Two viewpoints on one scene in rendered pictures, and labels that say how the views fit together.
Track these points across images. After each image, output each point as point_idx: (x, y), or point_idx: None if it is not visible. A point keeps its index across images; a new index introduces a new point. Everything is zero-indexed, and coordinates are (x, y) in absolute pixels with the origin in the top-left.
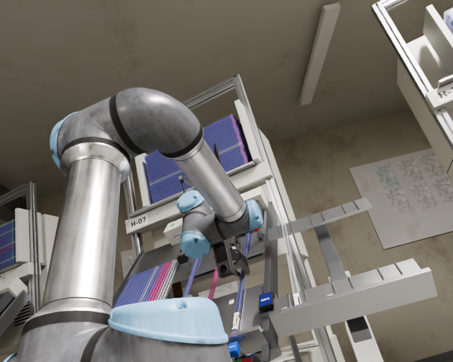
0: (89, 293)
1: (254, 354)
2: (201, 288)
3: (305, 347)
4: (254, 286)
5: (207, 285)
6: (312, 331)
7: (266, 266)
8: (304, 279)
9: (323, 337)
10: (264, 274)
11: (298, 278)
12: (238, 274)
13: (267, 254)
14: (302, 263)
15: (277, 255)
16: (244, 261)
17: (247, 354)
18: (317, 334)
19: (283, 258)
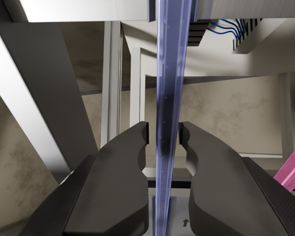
0: None
1: (222, 20)
2: (280, 161)
3: (147, 35)
4: (86, 21)
5: (271, 162)
6: (138, 61)
7: (36, 124)
8: (106, 114)
9: (108, 30)
10: (13, 73)
11: (114, 119)
12: (184, 135)
13: (62, 176)
14: (100, 139)
15: (150, 167)
16: (79, 192)
17: (233, 44)
18: (116, 36)
19: (152, 162)
